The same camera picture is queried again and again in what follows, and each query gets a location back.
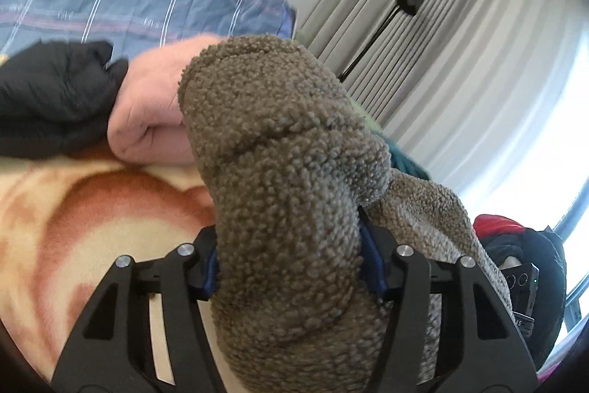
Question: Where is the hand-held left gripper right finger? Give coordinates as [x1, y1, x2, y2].
[356, 205, 540, 393]

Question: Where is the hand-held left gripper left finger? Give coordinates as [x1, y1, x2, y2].
[50, 227, 227, 393]

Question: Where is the grey fleece garment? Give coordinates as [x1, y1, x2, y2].
[177, 35, 514, 393]

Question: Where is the red cloth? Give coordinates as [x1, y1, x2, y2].
[472, 213, 529, 245]

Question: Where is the dark green garment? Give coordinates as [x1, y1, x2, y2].
[385, 134, 432, 183]

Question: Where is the cream plush blanket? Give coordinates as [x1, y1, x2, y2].
[0, 151, 258, 393]

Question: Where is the light green cloth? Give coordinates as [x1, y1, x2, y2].
[345, 94, 385, 137]

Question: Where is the salmon pink garment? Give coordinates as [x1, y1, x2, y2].
[107, 32, 222, 168]

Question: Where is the black padded garment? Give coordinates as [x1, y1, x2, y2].
[0, 40, 130, 160]

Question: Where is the grey curtain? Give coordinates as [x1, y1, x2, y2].
[296, 0, 589, 235]

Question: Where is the black floor lamp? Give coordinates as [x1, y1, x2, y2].
[338, 0, 425, 83]

